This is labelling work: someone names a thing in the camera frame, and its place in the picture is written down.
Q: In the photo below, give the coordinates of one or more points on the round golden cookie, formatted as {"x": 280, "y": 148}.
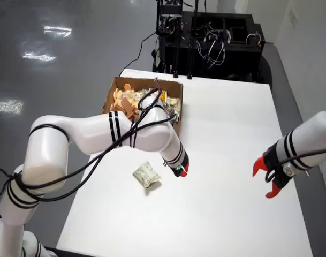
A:
{"x": 117, "y": 94}
{"x": 128, "y": 86}

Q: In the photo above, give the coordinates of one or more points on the black curved base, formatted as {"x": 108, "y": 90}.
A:
{"x": 267, "y": 69}

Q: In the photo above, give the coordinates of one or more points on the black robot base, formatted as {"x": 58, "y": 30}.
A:
{"x": 61, "y": 253}

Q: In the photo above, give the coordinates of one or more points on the clear cookie packet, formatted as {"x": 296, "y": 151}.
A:
{"x": 174, "y": 101}

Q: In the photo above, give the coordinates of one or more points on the black equipment rack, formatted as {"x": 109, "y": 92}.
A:
{"x": 237, "y": 59}

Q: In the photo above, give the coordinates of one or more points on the brown rectangular biscuit pack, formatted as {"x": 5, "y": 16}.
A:
{"x": 126, "y": 105}

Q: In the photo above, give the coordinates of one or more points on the thin black stand pole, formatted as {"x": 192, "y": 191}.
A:
{"x": 176, "y": 59}
{"x": 190, "y": 59}

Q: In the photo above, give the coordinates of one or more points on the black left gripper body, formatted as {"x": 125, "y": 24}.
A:
{"x": 178, "y": 163}

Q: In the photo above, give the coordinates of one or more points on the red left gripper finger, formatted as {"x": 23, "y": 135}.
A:
{"x": 186, "y": 167}
{"x": 183, "y": 174}

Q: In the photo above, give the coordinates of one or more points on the black clamp with green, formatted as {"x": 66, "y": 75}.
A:
{"x": 156, "y": 60}

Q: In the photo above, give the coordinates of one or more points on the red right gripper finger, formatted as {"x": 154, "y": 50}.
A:
{"x": 259, "y": 166}
{"x": 274, "y": 192}

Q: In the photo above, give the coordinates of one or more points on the yellow snack packet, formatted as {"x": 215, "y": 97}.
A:
{"x": 162, "y": 94}

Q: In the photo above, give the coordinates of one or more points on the pale green snack packet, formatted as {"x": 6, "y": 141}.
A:
{"x": 146, "y": 174}

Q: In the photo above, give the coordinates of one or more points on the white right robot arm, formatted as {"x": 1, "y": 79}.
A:
{"x": 312, "y": 134}

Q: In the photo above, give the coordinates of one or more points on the brown cardboard box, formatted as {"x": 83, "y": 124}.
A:
{"x": 173, "y": 87}

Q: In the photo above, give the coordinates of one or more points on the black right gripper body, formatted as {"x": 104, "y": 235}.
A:
{"x": 275, "y": 166}

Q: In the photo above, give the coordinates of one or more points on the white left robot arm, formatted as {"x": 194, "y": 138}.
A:
{"x": 85, "y": 131}

